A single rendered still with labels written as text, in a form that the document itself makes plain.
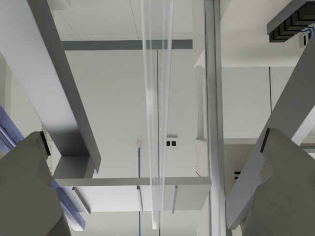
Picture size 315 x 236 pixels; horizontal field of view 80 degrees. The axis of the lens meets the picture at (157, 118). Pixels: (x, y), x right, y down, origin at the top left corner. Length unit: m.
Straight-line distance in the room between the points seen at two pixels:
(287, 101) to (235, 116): 1.84
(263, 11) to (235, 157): 0.47
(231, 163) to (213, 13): 0.50
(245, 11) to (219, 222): 0.60
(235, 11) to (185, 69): 1.53
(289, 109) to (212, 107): 0.29
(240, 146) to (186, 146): 1.33
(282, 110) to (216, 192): 0.34
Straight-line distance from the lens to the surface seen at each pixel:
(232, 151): 0.74
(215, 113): 0.59
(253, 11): 0.66
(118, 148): 2.06
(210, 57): 0.62
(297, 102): 0.32
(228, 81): 2.20
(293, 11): 0.64
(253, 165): 0.44
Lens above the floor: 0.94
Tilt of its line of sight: 3 degrees down
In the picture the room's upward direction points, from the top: 179 degrees clockwise
